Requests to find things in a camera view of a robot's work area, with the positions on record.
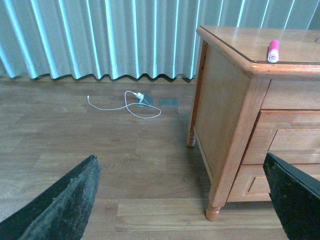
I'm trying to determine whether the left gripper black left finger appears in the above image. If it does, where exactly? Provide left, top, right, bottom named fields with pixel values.
left=0, top=155, right=101, bottom=240

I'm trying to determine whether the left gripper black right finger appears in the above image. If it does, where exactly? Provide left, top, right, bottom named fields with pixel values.
left=263, top=152, right=320, bottom=240

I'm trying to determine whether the wooden drawer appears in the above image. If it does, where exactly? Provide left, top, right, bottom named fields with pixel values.
left=226, top=163, right=320, bottom=203
left=242, top=110, right=320, bottom=165

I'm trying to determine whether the pink marker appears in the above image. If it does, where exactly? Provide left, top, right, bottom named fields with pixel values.
left=267, top=39, right=279, bottom=63

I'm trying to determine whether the wooden nightstand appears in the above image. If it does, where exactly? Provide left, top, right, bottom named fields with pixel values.
left=187, top=25, right=320, bottom=221

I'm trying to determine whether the open floor outlet box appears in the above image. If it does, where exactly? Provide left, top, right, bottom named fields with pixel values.
left=135, top=93, right=154, bottom=107

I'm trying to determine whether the closed floor outlet cover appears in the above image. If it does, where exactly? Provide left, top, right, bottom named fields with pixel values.
left=159, top=98, right=179, bottom=108

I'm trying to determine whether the light green curtain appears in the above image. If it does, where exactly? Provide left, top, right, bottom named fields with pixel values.
left=0, top=0, right=320, bottom=79

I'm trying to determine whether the white wall plug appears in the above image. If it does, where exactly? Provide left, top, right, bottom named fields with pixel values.
left=133, top=92, right=144, bottom=100

